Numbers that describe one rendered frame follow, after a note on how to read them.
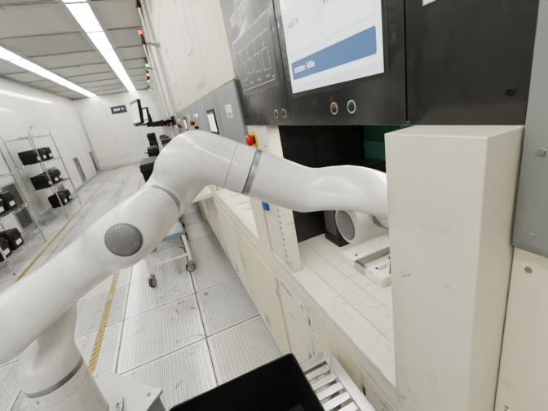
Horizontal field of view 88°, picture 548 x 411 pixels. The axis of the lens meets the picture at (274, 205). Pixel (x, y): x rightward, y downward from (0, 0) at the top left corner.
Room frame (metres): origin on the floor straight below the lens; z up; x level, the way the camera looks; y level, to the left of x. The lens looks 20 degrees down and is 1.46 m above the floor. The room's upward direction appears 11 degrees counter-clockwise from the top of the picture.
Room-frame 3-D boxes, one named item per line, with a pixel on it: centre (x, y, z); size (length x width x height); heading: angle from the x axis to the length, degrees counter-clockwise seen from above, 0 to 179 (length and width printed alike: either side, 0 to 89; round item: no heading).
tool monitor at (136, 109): (3.76, 1.27, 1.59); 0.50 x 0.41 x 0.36; 109
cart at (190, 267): (2.93, 1.25, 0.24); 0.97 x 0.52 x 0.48; 21
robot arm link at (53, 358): (0.58, 0.60, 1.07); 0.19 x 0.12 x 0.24; 178
